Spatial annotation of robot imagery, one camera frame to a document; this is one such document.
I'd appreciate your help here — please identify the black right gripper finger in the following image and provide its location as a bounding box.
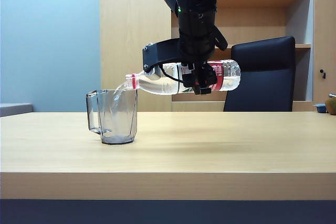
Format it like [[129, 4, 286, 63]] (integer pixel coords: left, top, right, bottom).
[[181, 62, 196, 88], [195, 62, 217, 95]]

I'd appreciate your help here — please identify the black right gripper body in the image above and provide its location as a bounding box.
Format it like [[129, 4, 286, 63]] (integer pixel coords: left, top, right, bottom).
[[177, 25, 228, 65]]

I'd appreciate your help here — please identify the clear red-label water bottle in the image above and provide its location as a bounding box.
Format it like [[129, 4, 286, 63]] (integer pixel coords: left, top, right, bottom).
[[125, 59, 242, 96]]

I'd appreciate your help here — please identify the transparent grey plastic mug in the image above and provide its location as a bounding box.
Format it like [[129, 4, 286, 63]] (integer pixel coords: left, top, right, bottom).
[[86, 89, 138, 145]]

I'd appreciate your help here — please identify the black office chair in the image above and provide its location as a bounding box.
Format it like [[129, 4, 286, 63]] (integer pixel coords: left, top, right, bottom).
[[223, 36, 296, 112]]

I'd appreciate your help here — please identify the light wooden shelf cabinet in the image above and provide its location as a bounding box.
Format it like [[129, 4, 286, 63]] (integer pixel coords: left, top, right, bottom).
[[99, 0, 336, 112]]

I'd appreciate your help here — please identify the brown kiwi fruit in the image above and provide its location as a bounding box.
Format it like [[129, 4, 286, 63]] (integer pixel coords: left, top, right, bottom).
[[324, 97, 336, 116]]

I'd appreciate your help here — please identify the black camera cable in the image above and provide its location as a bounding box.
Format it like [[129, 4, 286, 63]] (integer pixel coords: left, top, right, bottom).
[[159, 63, 185, 82]]

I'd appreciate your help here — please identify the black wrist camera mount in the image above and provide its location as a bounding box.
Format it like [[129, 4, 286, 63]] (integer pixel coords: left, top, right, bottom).
[[142, 38, 182, 76]]

